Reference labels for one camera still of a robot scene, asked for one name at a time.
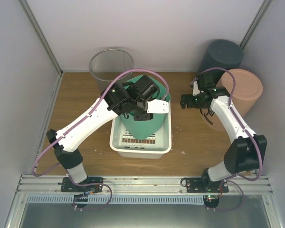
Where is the left aluminium frame post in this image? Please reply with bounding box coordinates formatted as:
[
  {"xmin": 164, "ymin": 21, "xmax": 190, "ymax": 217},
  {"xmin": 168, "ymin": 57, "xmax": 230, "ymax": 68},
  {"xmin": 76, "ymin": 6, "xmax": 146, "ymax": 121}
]
[{"xmin": 18, "ymin": 0, "xmax": 63, "ymax": 77}]

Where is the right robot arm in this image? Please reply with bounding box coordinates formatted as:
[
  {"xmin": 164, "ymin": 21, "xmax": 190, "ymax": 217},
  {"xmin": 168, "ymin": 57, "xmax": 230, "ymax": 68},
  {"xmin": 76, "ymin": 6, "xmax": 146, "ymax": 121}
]
[{"xmin": 180, "ymin": 69, "xmax": 267, "ymax": 192}]

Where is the white plastic tub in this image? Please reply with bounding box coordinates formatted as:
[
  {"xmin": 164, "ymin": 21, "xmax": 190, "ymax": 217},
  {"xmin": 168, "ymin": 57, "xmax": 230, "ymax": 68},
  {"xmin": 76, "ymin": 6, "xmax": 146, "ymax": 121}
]
[{"xmin": 109, "ymin": 92, "xmax": 173, "ymax": 160}]

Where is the dark grey plastic bin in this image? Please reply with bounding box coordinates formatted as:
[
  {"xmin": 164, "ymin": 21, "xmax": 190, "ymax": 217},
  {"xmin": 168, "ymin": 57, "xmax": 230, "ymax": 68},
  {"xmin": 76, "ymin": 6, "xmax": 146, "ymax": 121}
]
[{"xmin": 196, "ymin": 39, "xmax": 244, "ymax": 74}]

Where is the right aluminium frame post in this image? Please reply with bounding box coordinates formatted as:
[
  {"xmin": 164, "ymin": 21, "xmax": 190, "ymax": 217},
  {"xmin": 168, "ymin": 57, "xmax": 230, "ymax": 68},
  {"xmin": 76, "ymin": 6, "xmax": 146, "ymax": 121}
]
[{"xmin": 239, "ymin": 0, "xmax": 274, "ymax": 50}]

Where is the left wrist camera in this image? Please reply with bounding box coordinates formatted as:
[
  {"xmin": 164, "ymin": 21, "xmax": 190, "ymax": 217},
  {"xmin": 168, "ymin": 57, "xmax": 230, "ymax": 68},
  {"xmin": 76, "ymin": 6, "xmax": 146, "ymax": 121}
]
[{"xmin": 146, "ymin": 99, "xmax": 170, "ymax": 114}]

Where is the grey slotted cable duct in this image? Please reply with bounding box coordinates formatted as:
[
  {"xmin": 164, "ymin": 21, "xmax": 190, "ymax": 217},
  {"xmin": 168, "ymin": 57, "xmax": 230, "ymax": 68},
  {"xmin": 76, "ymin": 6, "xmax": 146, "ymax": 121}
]
[{"xmin": 27, "ymin": 194, "xmax": 204, "ymax": 205}]

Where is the aluminium frame post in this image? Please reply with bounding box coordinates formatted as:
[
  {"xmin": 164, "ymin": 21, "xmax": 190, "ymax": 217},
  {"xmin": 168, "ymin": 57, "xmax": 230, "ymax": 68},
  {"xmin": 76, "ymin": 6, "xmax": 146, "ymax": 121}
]
[
  {"xmin": 18, "ymin": 0, "xmax": 63, "ymax": 77},
  {"xmin": 239, "ymin": 0, "xmax": 274, "ymax": 50}
]

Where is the silver wire mesh bin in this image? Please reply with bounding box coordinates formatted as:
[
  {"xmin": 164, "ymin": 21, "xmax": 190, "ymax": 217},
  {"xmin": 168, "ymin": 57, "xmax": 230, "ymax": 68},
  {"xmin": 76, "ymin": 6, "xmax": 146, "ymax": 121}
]
[{"xmin": 88, "ymin": 48, "xmax": 134, "ymax": 92}]

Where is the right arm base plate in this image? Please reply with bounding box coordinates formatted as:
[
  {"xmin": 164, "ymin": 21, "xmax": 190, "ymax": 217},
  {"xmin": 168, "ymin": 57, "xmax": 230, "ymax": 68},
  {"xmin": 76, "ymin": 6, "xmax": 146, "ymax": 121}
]
[{"xmin": 180, "ymin": 177, "xmax": 229, "ymax": 194}]

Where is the aluminium mounting rail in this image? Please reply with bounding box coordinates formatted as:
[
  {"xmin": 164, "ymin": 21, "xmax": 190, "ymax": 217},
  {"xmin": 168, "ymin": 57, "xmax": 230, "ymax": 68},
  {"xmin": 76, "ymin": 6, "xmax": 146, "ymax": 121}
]
[{"xmin": 16, "ymin": 175, "xmax": 273, "ymax": 195}]

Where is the salmon pink plastic bin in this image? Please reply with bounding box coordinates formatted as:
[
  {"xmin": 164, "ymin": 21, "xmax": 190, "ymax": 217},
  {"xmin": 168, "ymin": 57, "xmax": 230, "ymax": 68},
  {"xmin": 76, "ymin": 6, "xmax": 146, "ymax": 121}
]
[{"xmin": 202, "ymin": 69, "xmax": 263, "ymax": 132}]

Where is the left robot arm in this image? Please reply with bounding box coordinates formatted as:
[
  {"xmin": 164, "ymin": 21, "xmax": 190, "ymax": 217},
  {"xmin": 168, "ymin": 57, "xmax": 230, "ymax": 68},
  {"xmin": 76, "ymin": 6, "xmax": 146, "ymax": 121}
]
[{"xmin": 47, "ymin": 75, "xmax": 160, "ymax": 192}]

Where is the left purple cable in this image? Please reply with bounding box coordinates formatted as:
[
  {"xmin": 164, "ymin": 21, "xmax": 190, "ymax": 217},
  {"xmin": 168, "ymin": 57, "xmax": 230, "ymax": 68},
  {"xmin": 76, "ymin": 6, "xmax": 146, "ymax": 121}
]
[{"xmin": 32, "ymin": 68, "xmax": 170, "ymax": 185}]

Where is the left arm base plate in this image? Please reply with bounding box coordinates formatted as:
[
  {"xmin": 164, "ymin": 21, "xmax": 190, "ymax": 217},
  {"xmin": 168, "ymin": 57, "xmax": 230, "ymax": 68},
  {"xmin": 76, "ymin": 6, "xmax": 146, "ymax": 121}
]
[{"xmin": 58, "ymin": 177, "xmax": 104, "ymax": 194}]

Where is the green plastic bin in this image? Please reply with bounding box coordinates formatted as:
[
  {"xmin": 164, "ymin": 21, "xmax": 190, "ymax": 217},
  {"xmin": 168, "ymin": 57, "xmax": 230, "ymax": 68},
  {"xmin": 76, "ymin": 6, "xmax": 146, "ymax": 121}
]
[{"xmin": 120, "ymin": 75, "xmax": 166, "ymax": 140}]

